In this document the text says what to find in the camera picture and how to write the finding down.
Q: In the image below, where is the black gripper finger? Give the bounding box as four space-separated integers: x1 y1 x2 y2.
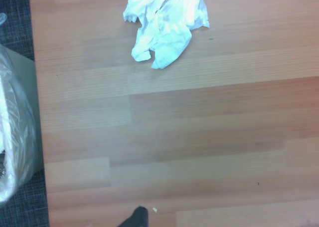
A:
117 206 150 227

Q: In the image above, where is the white plastic trash bin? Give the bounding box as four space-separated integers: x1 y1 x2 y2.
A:
0 46 45 178

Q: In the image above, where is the clear plastic bin liner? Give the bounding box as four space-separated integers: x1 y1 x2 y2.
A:
0 12 38 205

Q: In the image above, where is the white tissue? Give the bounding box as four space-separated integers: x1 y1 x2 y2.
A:
123 0 210 70

